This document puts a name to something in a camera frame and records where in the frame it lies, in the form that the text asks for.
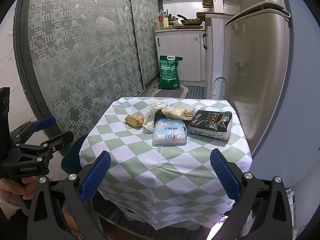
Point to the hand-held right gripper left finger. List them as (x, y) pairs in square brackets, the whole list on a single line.
[(96, 177)]

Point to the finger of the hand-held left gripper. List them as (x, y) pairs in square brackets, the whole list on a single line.
[(42, 124), (61, 140)]

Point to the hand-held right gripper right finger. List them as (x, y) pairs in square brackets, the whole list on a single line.
[(225, 177)]

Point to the black tissue pack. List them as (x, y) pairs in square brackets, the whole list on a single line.
[(210, 125)]

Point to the brown bread piece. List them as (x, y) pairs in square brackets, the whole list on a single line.
[(134, 121)]

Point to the blue tissue pack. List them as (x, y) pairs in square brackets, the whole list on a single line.
[(170, 132)]

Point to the white plastic bag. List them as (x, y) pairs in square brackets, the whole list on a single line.
[(150, 118)]

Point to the cream plastic bag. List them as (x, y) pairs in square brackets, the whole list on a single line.
[(176, 113)]

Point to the person's left hand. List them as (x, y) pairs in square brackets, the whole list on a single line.
[(12, 187)]

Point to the teal chair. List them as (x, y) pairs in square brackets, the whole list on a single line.
[(71, 155)]

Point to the green white checked tablecloth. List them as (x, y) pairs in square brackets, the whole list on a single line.
[(150, 170)]

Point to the wide patterned glass sliding door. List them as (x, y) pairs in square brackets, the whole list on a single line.
[(80, 55)]

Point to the oval floor mat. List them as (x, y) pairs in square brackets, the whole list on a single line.
[(183, 91)]

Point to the green rice bag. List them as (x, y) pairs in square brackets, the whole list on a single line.
[(169, 72)]

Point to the beige refrigerator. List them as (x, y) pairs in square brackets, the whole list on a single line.
[(262, 62)]

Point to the tall white cabinet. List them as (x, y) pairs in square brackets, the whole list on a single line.
[(215, 55)]

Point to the white kitchen base cabinet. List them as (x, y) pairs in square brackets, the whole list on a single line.
[(182, 55)]

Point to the narrow patterned glass sliding door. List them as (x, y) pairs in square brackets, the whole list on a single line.
[(146, 35)]

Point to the clear bottle with red cap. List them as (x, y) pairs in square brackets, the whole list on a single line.
[(159, 21)]

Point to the wooden cutting board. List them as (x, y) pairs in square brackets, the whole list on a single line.
[(187, 26)]

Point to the yellow oil bottle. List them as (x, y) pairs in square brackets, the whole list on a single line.
[(165, 21)]

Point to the frying pan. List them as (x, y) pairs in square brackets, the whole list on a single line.
[(191, 21)]

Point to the dark sauce bottle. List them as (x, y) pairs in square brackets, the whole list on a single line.
[(172, 22)]

